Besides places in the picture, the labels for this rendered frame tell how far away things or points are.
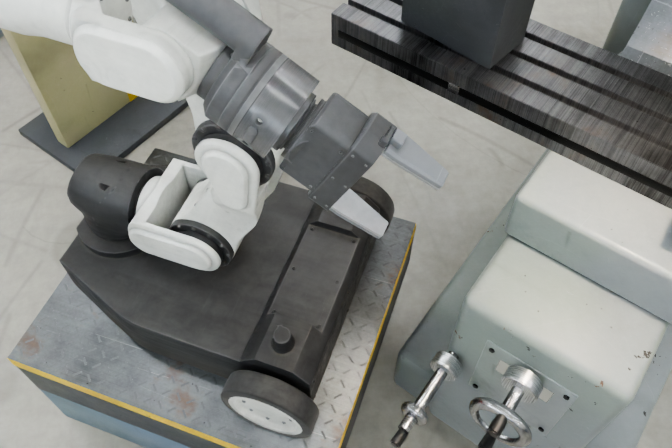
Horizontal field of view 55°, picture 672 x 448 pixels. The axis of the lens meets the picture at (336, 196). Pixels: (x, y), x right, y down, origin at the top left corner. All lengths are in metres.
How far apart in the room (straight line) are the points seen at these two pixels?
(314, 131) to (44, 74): 1.84
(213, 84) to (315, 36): 2.31
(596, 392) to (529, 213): 0.32
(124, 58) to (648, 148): 0.92
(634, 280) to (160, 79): 0.90
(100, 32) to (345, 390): 1.09
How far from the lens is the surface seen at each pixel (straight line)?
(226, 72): 0.57
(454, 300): 1.85
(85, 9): 0.62
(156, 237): 1.35
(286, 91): 0.56
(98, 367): 1.61
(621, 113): 1.28
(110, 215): 1.43
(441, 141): 2.46
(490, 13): 1.23
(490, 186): 2.36
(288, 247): 1.47
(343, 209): 0.64
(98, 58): 0.61
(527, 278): 1.25
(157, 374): 1.57
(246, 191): 1.07
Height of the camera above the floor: 1.81
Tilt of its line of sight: 53 degrees down
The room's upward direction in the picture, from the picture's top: straight up
